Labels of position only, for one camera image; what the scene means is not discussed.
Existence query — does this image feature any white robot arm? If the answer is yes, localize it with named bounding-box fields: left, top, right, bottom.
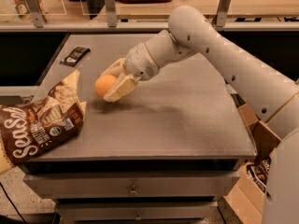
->
left=104, top=6, right=299, bottom=224

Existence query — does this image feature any orange fruit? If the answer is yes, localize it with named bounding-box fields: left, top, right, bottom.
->
left=94, top=75, right=117, bottom=98

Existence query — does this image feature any metal bracket post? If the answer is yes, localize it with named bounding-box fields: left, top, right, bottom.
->
left=104, top=0, right=118, bottom=28
left=212, top=0, right=231, bottom=28
left=26, top=0, right=46, bottom=28

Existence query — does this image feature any chip bag in box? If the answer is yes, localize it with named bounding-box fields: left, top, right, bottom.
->
left=246, top=158, right=271, bottom=192

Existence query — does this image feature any cardboard box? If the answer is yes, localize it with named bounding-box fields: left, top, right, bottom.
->
left=224, top=105, right=281, bottom=224

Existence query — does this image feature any black snack bar wrapper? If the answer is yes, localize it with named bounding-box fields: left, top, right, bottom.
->
left=60, top=47, right=91, bottom=67

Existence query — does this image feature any left metal bracket post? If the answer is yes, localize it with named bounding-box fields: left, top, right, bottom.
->
left=26, top=0, right=46, bottom=28

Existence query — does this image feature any brown sea salt chip bag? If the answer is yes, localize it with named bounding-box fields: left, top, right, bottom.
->
left=0, top=71, right=86, bottom=174

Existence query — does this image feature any colourful snack bag behind glass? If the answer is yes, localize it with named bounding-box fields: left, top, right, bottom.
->
left=0, top=0, right=48, bottom=22

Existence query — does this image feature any grey metal drawer cabinet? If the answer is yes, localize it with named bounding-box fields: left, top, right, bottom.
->
left=23, top=34, right=255, bottom=224

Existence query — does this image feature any right metal bracket post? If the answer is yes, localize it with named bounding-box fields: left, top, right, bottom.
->
left=212, top=0, right=231, bottom=28

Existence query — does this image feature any middle metal bracket post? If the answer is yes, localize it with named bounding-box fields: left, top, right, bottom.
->
left=104, top=0, right=118, bottom=28

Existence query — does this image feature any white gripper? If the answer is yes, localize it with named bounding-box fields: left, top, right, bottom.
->
left=102, top=43, right=160, bottom=103

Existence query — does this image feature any black floor cable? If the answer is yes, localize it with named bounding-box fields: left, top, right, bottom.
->
left=0, top=181, right=28, bottom=224

